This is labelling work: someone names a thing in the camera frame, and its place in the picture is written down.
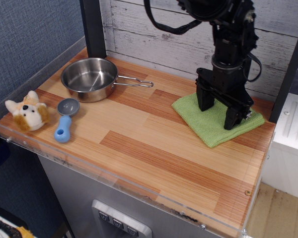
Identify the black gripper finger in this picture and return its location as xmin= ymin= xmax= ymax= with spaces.
xmin=196 ymin=85 xmax=215 ymax=112
xmin=224 ymin=105 xmax=243 ymax=130

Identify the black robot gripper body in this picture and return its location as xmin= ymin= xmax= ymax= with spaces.
xmin=196 ymin=60 xmax=254 ymax=119

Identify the green towel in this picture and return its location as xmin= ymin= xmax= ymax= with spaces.
xmin=172 ymin=93 xmax=265 ymax=148

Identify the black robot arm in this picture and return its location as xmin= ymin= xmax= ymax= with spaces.
xmin=178 ymin=0 xmax=260 ymax=130

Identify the blue grey toy spoon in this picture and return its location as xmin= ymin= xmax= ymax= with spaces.
xmin=54 ymin=98 xmax=80 ymax=143

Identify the white side cabinet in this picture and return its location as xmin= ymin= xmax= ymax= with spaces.
xmin=262 ymin=93 xmax=298 ymax=197

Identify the stainless steel pan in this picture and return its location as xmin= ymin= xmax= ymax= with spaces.
xmin=61 ymin=58 xmax=154 ymax=103

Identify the grey cabinet with buttons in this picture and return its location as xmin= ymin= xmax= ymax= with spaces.
xmin=39 ymin=156 xmax=241 ymax=238

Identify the plush dog head toy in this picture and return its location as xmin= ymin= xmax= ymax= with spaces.
xmin=5 ymin=91 xmax=50 ymax=132

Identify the clear acrylic table guard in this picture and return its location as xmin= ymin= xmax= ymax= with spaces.
xmin=0 ymin=50 xmax=275 ymax=238

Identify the yellow object at corner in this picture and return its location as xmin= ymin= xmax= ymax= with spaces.
xmin=8 ymin=227 xmax=35 ymax=238

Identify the dark right frame post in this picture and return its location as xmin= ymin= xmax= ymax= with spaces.
xmin=268 ymin=0 xmax=298 ymax=123

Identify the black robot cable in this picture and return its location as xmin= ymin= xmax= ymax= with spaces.
xmin=143 ymin=0 xmax=263 ymax=83

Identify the dark vertical frame post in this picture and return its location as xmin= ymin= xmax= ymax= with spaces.
xmin=79 ymin=0 xmax=107 ymax=59

